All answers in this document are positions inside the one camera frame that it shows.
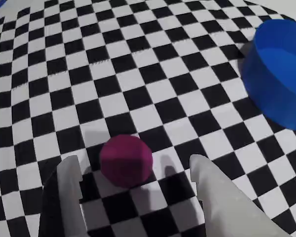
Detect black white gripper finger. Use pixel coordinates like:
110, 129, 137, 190
38, 155, 89, 237

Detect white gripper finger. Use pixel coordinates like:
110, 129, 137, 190
189, 154, 291, 237

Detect pink ball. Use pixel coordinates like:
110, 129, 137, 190
100, 134, 153, 190

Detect blue round box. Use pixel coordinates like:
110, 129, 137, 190
241, 19, 296, 131

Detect black white checkered mat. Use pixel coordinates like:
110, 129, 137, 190
0, 0, 296, 237

